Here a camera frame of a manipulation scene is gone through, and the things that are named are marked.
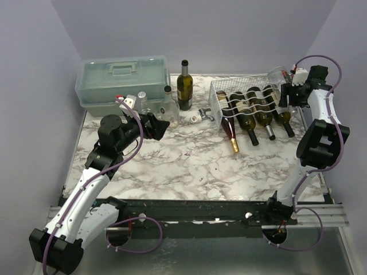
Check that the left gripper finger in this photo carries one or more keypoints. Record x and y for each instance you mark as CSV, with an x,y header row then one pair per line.
x,y
159,128
152,124

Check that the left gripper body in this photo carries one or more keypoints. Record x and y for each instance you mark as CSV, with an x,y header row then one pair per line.
x,y
135,128

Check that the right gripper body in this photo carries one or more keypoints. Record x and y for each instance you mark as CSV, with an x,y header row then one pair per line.
x,y
285,93

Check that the clear bottle dark label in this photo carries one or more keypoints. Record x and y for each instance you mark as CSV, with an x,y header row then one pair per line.
x,y
146,106

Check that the clear glass wine bottle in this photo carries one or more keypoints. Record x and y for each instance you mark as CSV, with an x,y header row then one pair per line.
x,y
169,108

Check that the clear bottle red cap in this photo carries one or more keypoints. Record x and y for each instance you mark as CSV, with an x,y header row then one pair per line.
x,y
278,76

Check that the dark green brown-label wine bottle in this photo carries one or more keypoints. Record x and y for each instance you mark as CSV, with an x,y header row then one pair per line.
x,y
184,87

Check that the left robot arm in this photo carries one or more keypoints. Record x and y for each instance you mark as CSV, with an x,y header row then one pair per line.
x,y
60,244

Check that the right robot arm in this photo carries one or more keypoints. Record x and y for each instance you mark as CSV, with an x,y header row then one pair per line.
x,y
321,144

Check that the green bottle black cap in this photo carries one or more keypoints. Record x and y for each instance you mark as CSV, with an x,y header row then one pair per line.
x,y
281,117

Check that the olive bottle silver cap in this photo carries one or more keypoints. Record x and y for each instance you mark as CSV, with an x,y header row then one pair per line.
x,y
265,114

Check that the dark green bottle black neck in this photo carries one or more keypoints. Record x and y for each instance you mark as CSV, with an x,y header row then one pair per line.
x,y
243,115

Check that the red bottle gold foil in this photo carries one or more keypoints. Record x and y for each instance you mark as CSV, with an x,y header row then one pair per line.
x,y
227,121

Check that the white plastic pipe fitting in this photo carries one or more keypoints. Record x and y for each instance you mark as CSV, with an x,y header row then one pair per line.
x,y
195,119

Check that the green plastic toolbox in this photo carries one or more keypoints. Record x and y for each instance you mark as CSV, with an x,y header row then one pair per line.
x,y
99,81

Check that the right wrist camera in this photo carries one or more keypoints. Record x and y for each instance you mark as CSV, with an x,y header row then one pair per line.
x,y
299,76

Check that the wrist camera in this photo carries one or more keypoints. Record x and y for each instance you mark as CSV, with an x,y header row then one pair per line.
x,y
299,76
128,105

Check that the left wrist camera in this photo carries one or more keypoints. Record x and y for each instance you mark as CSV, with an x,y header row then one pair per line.
x,y
128,105

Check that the white wire wine rack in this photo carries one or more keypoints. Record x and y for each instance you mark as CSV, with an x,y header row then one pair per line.
x,y
241,83

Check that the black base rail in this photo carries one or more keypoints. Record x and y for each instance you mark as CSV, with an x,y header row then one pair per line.
x,y
197,219

